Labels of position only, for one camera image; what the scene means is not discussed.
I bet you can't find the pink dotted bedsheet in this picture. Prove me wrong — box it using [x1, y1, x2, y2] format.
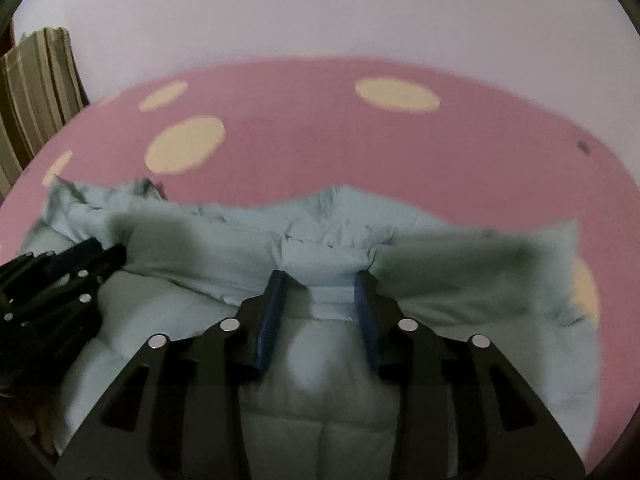
[0, 57, 640, 476]

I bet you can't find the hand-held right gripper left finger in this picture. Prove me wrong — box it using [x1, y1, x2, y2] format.
[55, 270, 288, 480]

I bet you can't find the striped cushion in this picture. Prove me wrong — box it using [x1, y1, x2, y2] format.
[0, 27, 91, 202]

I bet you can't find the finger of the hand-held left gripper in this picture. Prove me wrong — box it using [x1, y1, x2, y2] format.
[10, 243, 127, 322]
[0, 237, 104, 292]

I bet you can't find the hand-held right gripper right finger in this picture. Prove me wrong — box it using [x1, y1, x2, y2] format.
[352, 272, 586, 480]

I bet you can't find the light blue quilted jacket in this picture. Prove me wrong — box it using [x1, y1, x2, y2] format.
[22, 177, 602, 480]

